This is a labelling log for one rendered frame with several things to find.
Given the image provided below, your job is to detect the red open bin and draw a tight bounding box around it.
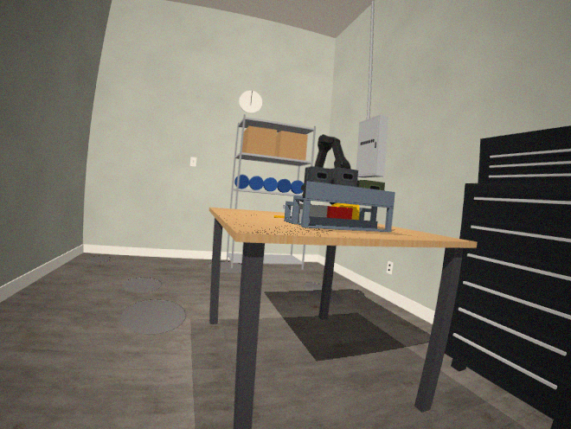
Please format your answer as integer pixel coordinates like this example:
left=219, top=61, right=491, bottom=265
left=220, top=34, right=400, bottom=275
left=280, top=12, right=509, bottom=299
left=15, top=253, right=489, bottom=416
left=327, top=206, right=353, bottom=220

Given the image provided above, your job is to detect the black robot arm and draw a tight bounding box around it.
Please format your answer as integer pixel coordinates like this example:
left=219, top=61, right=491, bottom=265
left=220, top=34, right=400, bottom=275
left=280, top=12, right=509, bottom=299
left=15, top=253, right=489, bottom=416
left=314, top=135, right=350, bottom=169

